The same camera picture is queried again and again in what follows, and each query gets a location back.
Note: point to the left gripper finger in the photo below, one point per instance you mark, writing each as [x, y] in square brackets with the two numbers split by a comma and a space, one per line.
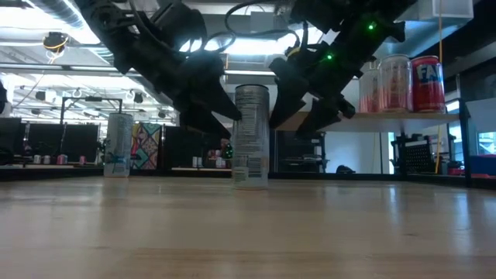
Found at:
[197, 122]
[222, 104]

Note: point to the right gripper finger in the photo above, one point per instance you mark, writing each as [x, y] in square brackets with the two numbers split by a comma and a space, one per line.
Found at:
[288, 97]
[325, 114]

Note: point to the pink white soda can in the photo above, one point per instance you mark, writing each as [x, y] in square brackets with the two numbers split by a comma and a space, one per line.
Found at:
[368, 97]
[395, 85]

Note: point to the slim white can yellow print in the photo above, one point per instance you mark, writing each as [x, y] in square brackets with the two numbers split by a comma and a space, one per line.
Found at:
[251, 155]

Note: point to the slim white can teal print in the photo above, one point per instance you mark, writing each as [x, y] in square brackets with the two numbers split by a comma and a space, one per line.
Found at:
[118, 143]

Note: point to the red Fanta soda can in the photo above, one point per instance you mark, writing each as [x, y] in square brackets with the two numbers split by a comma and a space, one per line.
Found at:
[428, 89]

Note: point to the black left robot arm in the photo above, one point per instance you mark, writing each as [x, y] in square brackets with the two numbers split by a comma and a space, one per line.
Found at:
[131, 46]

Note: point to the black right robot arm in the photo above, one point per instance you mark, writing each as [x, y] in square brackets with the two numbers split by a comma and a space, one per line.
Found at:
[348, 15]

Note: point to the black office partition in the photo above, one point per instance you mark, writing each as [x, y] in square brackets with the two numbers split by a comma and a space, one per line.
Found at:
[62, 141]
[174, 149]

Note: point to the black storage rack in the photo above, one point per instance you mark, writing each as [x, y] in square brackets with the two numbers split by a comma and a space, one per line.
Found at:
[304, 155]

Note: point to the colourful patterned panel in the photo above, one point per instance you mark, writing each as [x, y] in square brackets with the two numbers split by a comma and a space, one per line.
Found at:
[146, 145]

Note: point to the grey ceiling box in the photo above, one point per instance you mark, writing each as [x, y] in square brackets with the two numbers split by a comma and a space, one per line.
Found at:
[263, 21]

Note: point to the black perforated cart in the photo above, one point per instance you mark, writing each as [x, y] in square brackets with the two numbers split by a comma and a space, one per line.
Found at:
[416, 155]

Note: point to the pink drink can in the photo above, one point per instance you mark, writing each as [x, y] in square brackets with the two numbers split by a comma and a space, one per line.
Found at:
[82, 159]
[61, 159]

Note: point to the white drink can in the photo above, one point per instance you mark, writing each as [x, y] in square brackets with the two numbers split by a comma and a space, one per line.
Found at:
[36, 159]
[46, 159]

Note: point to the blue bin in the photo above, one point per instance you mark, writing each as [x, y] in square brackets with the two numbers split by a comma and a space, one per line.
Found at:
[482, 164]

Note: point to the black overhead frame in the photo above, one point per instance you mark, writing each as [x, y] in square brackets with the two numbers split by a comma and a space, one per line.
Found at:
[91, 99]

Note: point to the black aluminium table frame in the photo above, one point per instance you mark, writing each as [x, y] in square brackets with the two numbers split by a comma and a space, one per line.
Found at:
[58, 172]

